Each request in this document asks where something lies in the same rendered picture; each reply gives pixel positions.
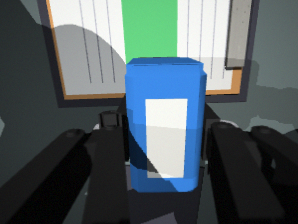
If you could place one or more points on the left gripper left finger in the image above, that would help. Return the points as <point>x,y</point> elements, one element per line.
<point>45,189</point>

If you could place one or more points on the dark grey clipboard with white form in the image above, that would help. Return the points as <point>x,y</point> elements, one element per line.
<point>89,43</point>

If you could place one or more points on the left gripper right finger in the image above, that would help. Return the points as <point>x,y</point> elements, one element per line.
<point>241,193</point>

